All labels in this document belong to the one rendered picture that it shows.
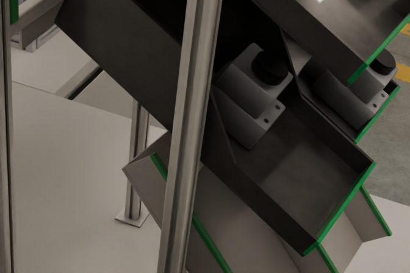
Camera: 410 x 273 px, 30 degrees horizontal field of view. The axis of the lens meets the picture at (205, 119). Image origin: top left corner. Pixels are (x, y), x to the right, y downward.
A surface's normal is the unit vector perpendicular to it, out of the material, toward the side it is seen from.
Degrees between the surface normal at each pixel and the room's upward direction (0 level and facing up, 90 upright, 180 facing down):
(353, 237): 45
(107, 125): 0
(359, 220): 90
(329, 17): 25
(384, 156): 1
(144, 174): 90
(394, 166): 1
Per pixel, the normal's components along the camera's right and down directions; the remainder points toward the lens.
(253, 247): 0.68, -0.32
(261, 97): -0.46, 0.48
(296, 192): 0.46, -0.59
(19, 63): 0.11, -0.82
